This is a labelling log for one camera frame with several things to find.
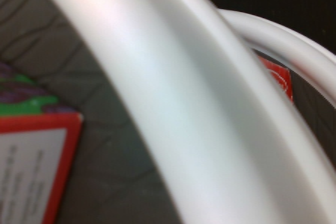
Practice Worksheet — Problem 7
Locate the white two-tier lazy Susan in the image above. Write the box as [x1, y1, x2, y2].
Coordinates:
[0, 0, 336, 224]

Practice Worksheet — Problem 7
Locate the red orange box lower shelf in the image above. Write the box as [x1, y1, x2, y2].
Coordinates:
[260, 57, 293, 101]

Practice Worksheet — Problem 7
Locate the red raisins box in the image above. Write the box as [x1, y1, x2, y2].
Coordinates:
[0, 63, 83, 224]

